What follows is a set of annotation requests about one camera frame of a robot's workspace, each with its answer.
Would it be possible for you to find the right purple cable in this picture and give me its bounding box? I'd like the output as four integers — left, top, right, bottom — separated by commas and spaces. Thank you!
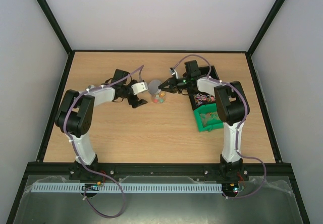
173, 54, 267, 200

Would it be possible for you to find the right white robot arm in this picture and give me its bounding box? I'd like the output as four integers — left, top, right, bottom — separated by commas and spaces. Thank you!
157, 60, 250, 180

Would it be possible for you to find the purple cable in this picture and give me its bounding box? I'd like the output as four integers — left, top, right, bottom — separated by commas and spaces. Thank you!
173, 54, 267, 200
62, 65, 145, 218

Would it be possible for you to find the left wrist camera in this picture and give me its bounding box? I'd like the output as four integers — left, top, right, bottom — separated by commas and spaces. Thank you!
131, 82, 148, 95

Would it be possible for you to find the clear plastic jar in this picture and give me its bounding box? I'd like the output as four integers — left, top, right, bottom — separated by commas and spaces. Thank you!
151, 91, 166, 104

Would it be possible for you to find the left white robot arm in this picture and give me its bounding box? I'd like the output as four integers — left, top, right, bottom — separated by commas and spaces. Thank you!
55, 66, 148, 166

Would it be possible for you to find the light blue slotted duct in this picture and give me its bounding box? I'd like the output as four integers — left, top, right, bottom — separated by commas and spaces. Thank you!
31, 183, 223, 194

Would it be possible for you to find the round metal lid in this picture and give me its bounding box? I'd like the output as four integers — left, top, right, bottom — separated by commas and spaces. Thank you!
148, 79, 161, 95

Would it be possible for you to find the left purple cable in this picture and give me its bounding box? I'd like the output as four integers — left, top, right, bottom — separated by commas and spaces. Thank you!
62, 65, 145, 218

